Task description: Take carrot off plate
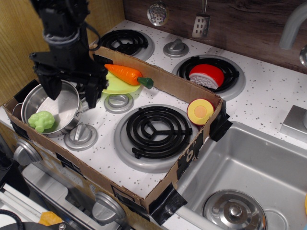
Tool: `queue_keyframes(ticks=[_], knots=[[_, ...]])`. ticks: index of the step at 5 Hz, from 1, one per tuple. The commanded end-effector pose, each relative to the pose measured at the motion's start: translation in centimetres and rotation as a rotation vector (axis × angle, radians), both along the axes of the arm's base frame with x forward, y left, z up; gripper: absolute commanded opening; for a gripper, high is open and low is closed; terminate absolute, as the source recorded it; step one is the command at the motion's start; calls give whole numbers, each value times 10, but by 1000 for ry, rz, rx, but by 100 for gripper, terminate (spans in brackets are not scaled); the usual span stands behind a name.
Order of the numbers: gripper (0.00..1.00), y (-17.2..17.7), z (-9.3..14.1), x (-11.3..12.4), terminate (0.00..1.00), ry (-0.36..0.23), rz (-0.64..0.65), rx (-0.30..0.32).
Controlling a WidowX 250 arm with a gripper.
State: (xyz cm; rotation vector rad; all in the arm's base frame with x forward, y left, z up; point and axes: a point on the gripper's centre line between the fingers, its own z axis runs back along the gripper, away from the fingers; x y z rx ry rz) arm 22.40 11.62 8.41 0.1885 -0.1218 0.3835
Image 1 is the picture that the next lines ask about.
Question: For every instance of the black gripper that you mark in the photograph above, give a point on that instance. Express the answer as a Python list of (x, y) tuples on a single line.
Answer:
[(69, 58)]

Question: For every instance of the orange toy carrot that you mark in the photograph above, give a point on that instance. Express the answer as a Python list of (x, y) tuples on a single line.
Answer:
[(129, 75)]

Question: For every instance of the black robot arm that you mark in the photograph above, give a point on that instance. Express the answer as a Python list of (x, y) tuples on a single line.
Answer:
[(61, 16)]

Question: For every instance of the light green plastic plate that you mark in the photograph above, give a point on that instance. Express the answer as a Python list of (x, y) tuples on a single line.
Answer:
[(118, 86)]

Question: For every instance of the front left black burner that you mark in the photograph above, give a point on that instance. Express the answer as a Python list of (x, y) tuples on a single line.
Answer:
[(82, 92)]

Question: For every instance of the black burner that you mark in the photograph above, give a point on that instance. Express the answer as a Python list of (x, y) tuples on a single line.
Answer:
[(151, 138), (234, 77), (82, 92), (130, 42)]

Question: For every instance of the silver metal pot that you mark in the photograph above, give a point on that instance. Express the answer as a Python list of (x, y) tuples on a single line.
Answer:
[(66, 109)]

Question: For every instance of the silver stove knob centre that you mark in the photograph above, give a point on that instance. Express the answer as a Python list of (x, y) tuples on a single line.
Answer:
[(118, 103)]

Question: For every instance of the silver stove knob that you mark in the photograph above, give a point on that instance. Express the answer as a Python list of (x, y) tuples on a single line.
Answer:
[(176, 49), (118, 103), (80, 138)]

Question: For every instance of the green toy broccoli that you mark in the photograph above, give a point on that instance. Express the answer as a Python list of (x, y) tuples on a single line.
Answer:
[(41, 121)]

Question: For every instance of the silver stove knob front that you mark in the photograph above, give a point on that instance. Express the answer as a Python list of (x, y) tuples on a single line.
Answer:
[(80, 138)]

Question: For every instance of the back left black burner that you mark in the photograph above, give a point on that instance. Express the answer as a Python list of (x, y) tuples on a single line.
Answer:
[(130, 42)]

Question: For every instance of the silver oven knob left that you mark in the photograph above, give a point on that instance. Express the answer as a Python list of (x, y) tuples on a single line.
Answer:
[(25, 154)]

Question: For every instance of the silver oven knob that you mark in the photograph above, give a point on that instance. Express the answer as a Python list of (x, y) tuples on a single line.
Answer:
[(106, 210), (25, 154)]

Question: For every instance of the front right black burner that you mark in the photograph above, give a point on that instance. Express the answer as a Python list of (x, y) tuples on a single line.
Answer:
[(151, 138)]

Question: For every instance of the silver stove knob back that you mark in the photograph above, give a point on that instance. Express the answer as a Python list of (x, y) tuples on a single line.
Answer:
[(176, 49)]

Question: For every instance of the hanging silver slotted spoon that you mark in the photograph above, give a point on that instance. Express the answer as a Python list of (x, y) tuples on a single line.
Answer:
[(158, 13)]

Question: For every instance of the yellow red toy fruit half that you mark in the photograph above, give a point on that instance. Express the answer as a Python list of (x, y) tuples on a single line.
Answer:
[(199, 111)]

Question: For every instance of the silver oven knob right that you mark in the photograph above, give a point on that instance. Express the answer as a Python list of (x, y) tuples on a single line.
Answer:
[(106, 210)]

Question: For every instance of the brown cardboard fence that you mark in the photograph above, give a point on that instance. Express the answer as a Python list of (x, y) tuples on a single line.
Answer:
[(147, 196)]

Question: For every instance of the red toy cheese wedge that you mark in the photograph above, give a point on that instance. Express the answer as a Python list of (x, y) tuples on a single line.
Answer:
[(207, 75)]

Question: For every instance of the yellow toy piece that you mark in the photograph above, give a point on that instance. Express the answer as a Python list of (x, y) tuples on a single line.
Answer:
[(49, 218)]

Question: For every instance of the hanging silver spatula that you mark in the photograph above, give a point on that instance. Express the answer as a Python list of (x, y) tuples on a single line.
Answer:
[(201, 23)]

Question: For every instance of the back right black burner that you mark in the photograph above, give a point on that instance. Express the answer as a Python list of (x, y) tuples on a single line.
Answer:
[(234, 77)]

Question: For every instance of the silver pot lid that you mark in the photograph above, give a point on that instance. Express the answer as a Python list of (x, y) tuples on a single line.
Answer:
[(234, 210)]

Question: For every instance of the silver sink basin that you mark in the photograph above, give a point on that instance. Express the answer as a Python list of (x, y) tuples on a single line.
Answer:
[(272, 171)]

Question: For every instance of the grey toy faucet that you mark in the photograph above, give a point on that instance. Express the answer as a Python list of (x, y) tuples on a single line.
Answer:
[(292, 26)]

